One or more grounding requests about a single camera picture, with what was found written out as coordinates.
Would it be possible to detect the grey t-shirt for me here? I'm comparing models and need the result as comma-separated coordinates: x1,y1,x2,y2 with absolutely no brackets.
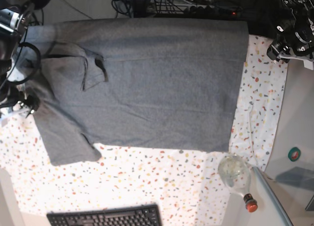
26,18,249,166

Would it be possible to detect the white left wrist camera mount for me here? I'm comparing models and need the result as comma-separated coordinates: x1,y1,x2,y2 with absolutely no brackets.
273,49,314,71

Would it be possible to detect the terrazzo patterned tablecloth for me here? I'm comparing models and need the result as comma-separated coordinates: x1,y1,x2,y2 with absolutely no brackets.
0,35,288,226

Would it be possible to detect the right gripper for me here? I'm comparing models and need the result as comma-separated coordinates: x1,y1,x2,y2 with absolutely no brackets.
4,91,40,113

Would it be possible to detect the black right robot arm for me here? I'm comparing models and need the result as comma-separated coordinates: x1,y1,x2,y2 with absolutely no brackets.
0,0,50,114

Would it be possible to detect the green tape roll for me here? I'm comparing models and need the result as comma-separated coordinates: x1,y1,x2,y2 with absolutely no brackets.
288,147,301,162

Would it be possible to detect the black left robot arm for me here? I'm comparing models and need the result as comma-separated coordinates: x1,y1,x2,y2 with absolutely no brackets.
267,0,314,70

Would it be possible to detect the clear glass bottle red cap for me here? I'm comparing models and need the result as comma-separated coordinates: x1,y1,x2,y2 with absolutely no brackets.
218,153,258,213

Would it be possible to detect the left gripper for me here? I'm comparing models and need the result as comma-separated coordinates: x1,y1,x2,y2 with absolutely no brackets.
266,37,314,62

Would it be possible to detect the black computer keyboard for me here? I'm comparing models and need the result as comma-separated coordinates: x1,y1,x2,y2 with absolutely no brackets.
47,204,162,226

